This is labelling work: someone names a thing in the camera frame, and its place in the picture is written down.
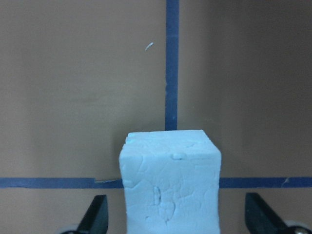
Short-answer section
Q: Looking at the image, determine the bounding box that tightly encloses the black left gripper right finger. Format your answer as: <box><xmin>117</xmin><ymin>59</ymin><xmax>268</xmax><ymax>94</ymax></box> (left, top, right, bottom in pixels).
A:
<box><xmin>245</xmin><ymin>193</ymin><xmax>295</xmax><ymax>234</ymax></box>

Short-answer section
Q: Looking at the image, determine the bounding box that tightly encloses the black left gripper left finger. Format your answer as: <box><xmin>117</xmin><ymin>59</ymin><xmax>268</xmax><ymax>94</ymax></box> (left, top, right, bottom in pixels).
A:
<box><xmin>76</xmin><ymin>195</ymin><xmax>109</xmax><ymax>234</ymax></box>

